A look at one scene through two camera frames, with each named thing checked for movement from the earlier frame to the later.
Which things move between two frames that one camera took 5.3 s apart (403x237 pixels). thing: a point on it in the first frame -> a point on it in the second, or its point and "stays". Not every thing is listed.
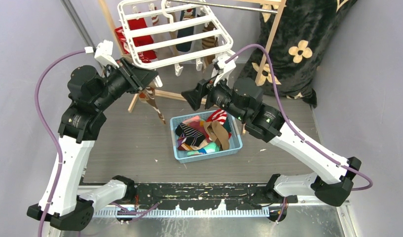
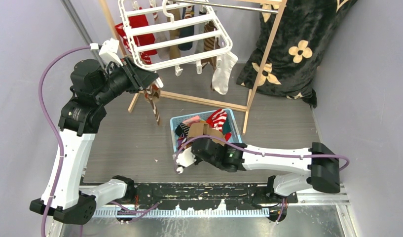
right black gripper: [194, 96] -> [198, 159]
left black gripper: [137, 78] stays
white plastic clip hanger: [169, 31] stays
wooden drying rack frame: [279, 4] stays
